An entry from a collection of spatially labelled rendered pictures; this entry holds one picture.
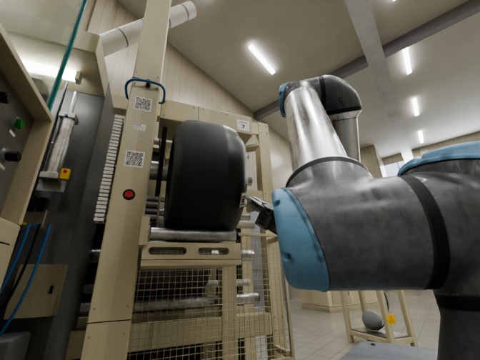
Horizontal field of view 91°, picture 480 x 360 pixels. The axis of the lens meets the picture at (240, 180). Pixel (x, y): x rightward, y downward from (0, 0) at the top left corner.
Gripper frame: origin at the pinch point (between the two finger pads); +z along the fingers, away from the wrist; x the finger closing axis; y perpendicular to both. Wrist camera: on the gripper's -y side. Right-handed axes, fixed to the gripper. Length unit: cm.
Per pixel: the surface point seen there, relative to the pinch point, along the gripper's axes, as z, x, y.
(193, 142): 23.7, -13.8, -12.1
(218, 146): 16.9, -6.9, -13.7
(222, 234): 0.7, -6.6, 17.2
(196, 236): 7.1, -14.5, 19.7
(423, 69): -29, 857, -385
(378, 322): -114, 212, 118
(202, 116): 66, 38, -20
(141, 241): 15.7, -31.7, 22.7
